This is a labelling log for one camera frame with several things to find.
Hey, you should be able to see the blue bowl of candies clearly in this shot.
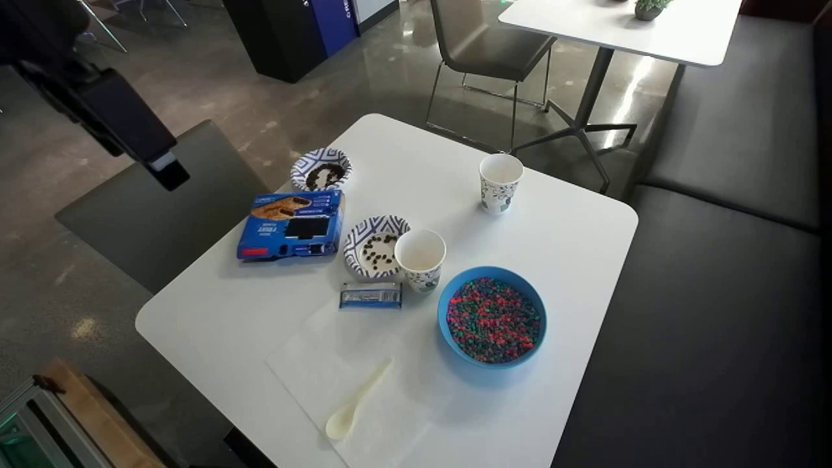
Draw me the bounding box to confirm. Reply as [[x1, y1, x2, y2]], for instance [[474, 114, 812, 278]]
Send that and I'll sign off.
[[436, 265, 549, 369]]

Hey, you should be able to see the blue snack box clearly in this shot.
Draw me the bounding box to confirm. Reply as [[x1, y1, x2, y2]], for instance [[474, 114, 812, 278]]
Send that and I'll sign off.
[[236, 190, 342, 264]]

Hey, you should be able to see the far paper cup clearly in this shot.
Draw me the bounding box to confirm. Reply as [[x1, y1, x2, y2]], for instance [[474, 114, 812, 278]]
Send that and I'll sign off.
[[479, 153, 522, 213]]

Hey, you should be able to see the patterned paper plate near cup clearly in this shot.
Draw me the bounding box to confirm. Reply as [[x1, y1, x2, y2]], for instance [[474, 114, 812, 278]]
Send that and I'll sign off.
[[342, 216, 411, 282]]

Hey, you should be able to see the dark blue cabinet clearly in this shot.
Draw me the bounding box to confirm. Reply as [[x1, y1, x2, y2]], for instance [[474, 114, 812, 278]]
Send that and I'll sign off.
[[220, 0, 398, 84]]

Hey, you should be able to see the black bench seat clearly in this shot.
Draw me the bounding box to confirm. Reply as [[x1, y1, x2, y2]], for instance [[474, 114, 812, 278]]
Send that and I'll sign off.
[[552, 14, 832, 468]]

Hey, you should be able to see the patterned paper plate far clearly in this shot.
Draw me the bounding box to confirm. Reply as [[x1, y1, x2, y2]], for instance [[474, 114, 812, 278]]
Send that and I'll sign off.
[[292, 149, 351, 192]]

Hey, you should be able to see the paper cup near bowl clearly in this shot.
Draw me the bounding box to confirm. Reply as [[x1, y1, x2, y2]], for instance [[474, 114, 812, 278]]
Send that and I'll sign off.
[[394, 230, 446, 291]]

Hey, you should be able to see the small blue snack wrapper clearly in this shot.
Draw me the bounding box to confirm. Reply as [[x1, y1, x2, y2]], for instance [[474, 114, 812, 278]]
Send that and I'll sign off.
[[341, 282, 403, 309]]

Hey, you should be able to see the wooden shelf edge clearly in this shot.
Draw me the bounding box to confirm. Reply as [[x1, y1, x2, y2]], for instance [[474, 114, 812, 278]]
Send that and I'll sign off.
[[39, 363, 164, 468]]

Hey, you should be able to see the grey metal chair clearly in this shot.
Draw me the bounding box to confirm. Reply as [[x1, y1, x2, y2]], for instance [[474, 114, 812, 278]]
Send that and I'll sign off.
[[429, 0, 553, 135]]

